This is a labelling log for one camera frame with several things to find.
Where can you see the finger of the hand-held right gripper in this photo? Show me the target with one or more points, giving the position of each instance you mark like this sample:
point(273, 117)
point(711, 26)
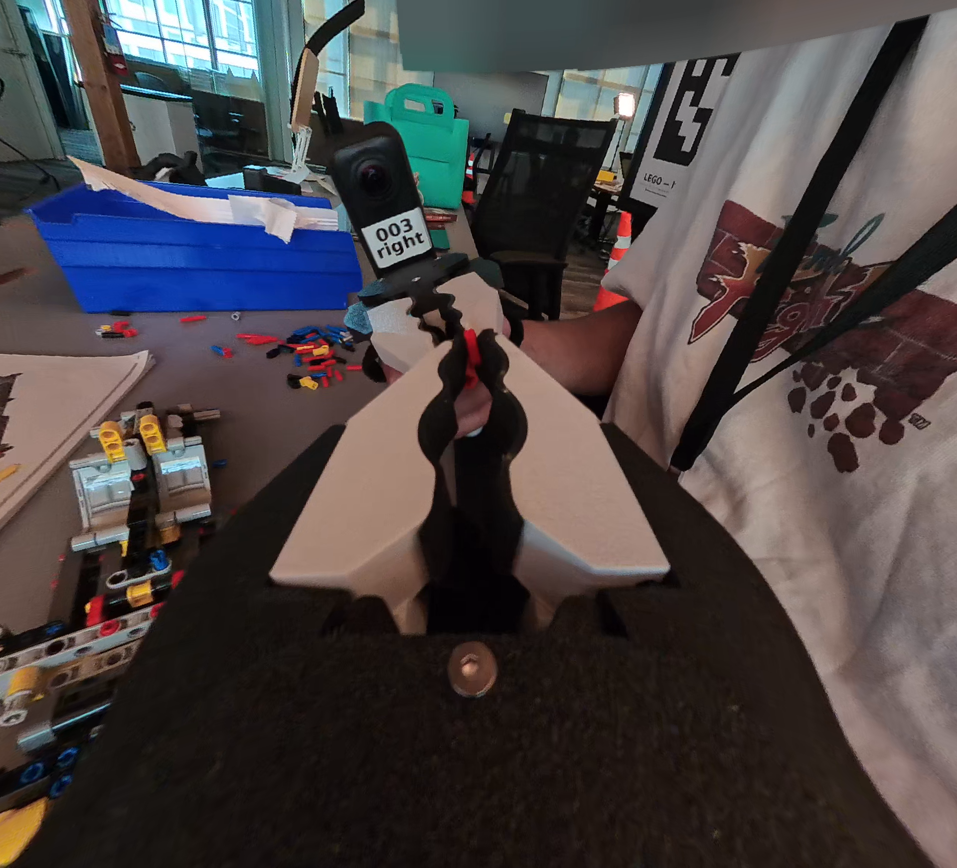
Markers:
point(482, 304)
point(396, 333)

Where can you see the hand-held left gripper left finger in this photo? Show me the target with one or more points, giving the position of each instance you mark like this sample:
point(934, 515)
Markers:
point(351, 502)

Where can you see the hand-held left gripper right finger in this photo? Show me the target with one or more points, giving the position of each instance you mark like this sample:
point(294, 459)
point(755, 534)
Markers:
point(590, 502)

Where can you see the red lego axle pin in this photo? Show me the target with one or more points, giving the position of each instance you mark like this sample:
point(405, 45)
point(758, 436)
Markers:
point(469, 360)

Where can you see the lego car chassis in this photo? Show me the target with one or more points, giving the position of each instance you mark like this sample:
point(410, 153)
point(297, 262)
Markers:
point(97, 494)

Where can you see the person's right forearm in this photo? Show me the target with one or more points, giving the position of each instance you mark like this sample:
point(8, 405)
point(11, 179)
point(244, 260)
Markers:
point(568, 352)

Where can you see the small mixed lego piece cluster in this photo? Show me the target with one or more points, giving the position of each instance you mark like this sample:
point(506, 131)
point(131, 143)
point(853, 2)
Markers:
point(119, 330)

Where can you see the lego instruction booklet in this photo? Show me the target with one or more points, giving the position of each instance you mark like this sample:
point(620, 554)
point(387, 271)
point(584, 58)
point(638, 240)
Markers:
point(67, 404)

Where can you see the person's right hand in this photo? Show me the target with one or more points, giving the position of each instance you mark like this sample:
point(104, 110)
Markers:
point(472, 412)

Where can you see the teal tote bag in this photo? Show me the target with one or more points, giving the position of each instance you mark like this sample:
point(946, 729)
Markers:
point(441, 150)

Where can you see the orange traffic cone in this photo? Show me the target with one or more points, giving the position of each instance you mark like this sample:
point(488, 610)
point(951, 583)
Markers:
point(619, 262)
point(469, 180)

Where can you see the pile of red blue pins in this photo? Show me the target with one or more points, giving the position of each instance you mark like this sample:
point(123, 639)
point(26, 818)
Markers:
point(314, 352)

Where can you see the black mesh office chair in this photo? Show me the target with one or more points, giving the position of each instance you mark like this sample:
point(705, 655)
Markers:
point(546, 195)

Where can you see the small black box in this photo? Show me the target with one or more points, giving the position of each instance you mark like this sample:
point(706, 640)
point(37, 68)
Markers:
point(269, 179)

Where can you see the white paper parts bag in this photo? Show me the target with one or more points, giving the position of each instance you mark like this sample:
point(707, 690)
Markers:
point(187, 206)

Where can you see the blue plastic bin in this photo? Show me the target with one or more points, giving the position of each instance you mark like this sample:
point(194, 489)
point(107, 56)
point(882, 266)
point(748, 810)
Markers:
point(187, 270)

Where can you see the dark cloth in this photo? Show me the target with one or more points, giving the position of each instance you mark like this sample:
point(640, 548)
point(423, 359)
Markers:
point(172, 169)

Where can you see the square light panel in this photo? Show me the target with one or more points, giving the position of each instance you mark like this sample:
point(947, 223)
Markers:
point(624, 104)

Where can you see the person's light clothing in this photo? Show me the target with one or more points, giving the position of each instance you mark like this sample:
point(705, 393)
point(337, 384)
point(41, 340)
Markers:
point(822, 584)

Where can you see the wooden post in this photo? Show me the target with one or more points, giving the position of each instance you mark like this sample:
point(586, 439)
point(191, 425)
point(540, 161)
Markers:
point(90, 61)

